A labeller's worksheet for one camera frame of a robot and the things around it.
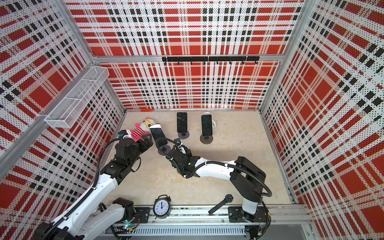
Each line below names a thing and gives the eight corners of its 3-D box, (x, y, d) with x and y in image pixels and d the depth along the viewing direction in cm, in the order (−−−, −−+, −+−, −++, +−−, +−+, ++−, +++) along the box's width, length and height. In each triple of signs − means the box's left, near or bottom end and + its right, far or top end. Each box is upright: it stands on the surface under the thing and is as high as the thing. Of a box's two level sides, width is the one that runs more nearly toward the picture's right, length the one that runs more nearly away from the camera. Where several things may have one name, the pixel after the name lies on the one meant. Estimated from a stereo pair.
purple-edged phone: (178, 136, 107) (175, 122, 95) (179, 126, 113) (177, 112, 101) (187, 136, 107) (185, 122, 95) (187, 126, 113) (186, 112, 101)
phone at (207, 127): (201, 141, 105) (201, 125, 92) (201, 130, 112) (201, 114, 98) (211, 141, 105) (212, 125, 92) (210, 130, 112) (211, 114, 98)
